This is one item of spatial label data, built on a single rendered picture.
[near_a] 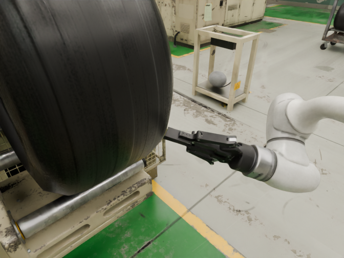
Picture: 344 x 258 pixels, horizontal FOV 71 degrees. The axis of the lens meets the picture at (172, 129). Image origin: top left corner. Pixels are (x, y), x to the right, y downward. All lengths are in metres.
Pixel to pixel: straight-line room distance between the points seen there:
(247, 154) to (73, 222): 0.46
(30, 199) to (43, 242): 0.23
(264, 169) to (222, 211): 1.14
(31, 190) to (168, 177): 1.24
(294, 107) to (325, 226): 1.31
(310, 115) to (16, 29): 0.63
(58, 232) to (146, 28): 0.50
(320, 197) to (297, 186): 1.39
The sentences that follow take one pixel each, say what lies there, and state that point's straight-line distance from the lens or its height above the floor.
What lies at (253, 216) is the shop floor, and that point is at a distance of 1.80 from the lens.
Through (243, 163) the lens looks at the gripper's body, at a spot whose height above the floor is 0.98.
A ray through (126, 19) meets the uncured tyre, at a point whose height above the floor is 1.32.
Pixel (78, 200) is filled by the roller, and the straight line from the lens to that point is 0.66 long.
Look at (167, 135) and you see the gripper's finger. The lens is 0.59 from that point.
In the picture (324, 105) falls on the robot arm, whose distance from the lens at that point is 0.67.
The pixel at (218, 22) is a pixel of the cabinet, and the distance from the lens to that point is 5.44.
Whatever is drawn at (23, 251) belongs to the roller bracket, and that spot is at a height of 0.90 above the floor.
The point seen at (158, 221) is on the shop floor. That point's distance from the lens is 1.70.
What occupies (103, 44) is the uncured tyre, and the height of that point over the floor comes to 1.29.
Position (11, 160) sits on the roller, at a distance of 0.87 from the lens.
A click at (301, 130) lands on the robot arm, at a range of 0.73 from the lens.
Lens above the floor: 1.39
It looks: 34 degrees down
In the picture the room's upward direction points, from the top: straight up
